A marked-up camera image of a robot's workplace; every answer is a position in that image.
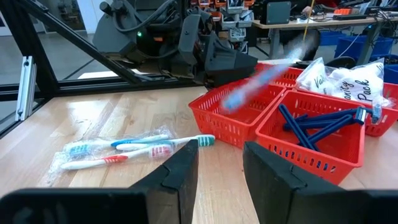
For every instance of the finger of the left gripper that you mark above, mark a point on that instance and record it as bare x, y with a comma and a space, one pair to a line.
230, 70

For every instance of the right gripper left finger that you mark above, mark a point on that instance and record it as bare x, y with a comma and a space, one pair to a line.
93, 208

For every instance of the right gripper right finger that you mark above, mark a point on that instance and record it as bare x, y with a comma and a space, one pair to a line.
311, 208

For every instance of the red white toothbrush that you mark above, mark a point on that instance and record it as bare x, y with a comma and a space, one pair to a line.
115, 159

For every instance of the teal white toothbrush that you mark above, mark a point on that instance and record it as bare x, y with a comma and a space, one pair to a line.
186, 141

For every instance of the white vanity pack bag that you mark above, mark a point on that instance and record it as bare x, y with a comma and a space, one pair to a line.
314, 81
357, 87

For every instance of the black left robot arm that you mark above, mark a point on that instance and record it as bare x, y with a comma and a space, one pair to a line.
118, 31

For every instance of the grey small parts bins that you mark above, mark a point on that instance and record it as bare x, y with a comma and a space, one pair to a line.
236, 31

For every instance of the red plastic mesh basket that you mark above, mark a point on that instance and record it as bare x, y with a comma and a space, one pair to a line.
280, 161
289, 77
217, 124

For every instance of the person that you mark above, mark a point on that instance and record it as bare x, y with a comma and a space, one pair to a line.
284, 40

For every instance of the black equipment box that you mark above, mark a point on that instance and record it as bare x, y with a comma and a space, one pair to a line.
275, 12

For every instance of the wooden workbench metal legs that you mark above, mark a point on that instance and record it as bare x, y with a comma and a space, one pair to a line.
311, 23

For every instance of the blue plastic storage bin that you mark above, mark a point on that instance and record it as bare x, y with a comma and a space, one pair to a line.
329, 38
391, 73
357, 46

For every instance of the black round chair base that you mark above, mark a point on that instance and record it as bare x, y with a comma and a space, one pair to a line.
342, 61

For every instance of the clear plastic packets in tray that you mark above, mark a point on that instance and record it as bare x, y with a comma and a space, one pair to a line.
388, 118

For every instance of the silver aluminium extrusion piece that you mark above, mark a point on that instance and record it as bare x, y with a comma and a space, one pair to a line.
26, 87

